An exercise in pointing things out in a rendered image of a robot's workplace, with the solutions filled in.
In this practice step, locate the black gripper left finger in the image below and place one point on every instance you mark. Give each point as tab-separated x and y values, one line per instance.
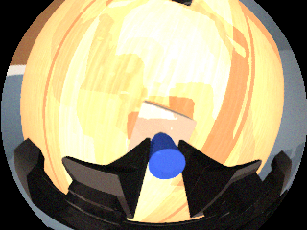
122	178

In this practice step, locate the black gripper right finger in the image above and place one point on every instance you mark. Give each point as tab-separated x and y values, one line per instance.
206	179

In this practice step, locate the blue cylinder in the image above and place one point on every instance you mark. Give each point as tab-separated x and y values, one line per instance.
166	161

